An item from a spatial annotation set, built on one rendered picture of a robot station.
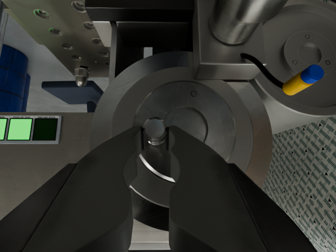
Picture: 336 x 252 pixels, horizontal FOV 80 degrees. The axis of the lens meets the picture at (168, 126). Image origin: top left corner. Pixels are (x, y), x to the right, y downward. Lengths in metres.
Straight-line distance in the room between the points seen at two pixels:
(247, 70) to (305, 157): 0.19
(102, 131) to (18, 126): 0.45
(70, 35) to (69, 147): 0.25
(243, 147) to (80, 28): 0.36
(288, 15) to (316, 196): 0.21
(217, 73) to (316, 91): 0.10
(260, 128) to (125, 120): 0.11
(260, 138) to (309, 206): 0.17
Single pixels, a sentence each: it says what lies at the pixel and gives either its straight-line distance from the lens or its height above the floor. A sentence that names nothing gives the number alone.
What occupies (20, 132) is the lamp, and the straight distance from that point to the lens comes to 0.60.
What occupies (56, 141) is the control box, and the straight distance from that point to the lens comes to 0.55.
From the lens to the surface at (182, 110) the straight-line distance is 0.15.
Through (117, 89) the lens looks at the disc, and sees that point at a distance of 0.18.
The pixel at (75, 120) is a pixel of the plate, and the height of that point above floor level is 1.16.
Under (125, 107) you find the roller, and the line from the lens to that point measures 0.17.
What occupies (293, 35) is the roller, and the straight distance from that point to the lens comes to 0.24.
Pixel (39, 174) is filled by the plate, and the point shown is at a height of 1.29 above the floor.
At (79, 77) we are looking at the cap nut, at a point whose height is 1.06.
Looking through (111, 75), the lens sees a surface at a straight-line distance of 0.19.
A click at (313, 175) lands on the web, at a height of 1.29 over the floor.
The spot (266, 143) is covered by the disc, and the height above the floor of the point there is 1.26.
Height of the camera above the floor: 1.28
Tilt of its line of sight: 12 degrees down
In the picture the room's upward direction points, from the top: 180 degrees clockwise
